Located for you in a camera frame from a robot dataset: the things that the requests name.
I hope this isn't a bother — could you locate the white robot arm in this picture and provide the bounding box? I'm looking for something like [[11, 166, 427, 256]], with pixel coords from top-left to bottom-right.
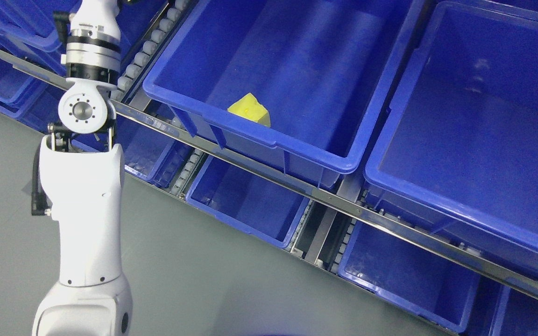
[[31, 0, 133, 336]]

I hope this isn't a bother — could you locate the yellow foam block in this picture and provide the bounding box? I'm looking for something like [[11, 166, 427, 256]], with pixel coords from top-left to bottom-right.
[[227, 93, 271, 127]]

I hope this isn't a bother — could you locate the metal shelf rack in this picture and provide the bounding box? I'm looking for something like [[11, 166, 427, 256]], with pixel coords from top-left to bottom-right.
[[0, 0, 538, 336]]

